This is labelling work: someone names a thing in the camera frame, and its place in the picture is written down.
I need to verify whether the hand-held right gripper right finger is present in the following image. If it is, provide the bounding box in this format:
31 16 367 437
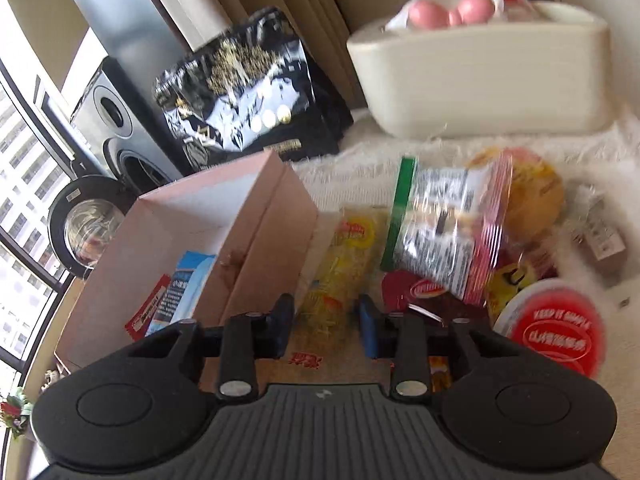
357 294 516 401

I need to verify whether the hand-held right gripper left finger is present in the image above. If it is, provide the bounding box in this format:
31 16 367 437
127 294 296 401

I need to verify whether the yellow noodle snack packet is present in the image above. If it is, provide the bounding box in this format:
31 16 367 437
295 210 391 356

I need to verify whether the pink cardboard box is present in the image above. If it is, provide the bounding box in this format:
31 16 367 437
54 150 319 376

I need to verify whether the red round-lid hawthorn snack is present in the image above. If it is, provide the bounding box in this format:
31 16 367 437
492 280 608 378

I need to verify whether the small brown packet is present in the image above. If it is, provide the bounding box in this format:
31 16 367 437
570 200 628 273

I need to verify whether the dark red snack packet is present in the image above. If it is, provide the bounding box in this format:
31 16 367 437
381 269 488 326

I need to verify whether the tan red-print packet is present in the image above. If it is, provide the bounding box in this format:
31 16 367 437
257 352 396 388

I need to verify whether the blue snack packet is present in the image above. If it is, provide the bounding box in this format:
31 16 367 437
145 251 217 336

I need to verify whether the clear packet with green edge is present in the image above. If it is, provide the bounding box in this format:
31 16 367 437
380 155 515 306

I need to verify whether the red and white packet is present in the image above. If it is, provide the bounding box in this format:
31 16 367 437
124 274 173 343

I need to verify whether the yellow cartoon snack packet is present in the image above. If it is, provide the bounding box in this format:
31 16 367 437
487 247 558 326

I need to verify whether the white textured blanket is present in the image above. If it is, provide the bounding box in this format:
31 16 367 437
290 105 640 376

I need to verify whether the round yellow bun packet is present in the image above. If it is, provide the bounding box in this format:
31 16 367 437
465 146 566 241

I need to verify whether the black gold-print snack bag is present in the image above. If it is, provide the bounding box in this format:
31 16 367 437
152 6 355 177

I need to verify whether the cream tissue box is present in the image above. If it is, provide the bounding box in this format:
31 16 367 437
346 1 612 140

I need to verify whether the potted flower plant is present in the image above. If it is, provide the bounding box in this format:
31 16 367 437
0 385 33 441

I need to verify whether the beige curtain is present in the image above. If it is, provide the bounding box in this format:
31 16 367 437
192 0 451 106

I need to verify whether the black-framed window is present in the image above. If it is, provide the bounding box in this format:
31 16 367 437
0 0 76 376

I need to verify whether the pink twin-ball ornament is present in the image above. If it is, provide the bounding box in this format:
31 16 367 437
407 0 496 30

